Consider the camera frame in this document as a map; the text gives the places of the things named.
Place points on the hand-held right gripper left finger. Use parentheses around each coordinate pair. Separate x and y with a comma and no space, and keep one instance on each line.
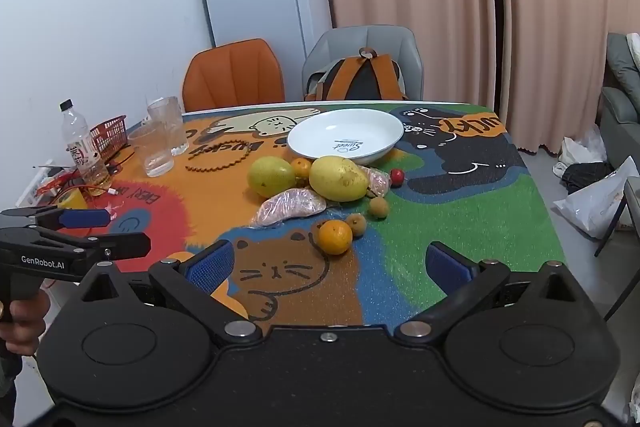
(210,266)

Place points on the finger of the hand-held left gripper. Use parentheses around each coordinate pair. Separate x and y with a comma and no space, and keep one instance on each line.
(82,218)
(125,244)

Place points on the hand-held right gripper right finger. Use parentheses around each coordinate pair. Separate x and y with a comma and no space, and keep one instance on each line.
(447,264)

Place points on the brown round longan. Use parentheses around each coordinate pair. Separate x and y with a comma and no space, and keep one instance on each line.
(378,207)

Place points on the small smooth red fruit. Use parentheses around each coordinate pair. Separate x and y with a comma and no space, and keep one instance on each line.
(396,177)

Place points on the yellow-green pear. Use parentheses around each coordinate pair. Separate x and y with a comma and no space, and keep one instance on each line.
(270,177)

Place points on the plastic-wrapped bun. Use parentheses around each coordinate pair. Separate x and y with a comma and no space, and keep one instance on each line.
(378,181)

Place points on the round orange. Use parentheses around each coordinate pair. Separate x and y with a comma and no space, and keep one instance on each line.
(335,237)

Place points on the small tangerine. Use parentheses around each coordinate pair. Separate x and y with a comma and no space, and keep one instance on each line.
(301,168)

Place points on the yellow pear with brown patch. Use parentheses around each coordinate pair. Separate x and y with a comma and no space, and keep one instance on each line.
(335,179)

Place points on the white plate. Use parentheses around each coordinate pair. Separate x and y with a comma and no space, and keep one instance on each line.
(360,127)

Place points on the person's left hand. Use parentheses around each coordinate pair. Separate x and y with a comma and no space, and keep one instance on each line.
(30,324)

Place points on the yellow flat item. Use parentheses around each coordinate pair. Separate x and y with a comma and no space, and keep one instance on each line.
(72,199)

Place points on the clear plastic bottle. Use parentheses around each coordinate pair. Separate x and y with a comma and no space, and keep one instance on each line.
(80,142)

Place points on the red plastic basket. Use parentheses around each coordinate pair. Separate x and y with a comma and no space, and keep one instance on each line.
(110,134)

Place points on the short clear glass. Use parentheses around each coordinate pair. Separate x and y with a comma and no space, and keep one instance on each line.
(152,152)

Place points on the tall clear glass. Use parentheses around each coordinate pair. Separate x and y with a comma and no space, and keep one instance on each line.
(167,127)

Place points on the large white plastic bag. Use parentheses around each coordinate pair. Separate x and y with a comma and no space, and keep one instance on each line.
(590,207)

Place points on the black bag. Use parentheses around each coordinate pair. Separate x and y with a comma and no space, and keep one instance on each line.
(587,177)

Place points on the orange chair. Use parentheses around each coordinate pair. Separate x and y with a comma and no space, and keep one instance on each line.
(230,77)

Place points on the grey seat with black legs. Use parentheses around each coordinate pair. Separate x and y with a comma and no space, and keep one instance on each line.
(632,202)

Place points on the orange and black backpack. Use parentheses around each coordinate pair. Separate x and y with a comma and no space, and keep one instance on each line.
(360,79)

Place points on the grey chair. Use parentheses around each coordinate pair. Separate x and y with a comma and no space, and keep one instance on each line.
(400,52)

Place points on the grey sofa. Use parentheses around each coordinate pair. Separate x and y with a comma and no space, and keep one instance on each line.
(620,117)

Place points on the white pillow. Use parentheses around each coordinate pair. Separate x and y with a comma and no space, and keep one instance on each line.
(634,49)

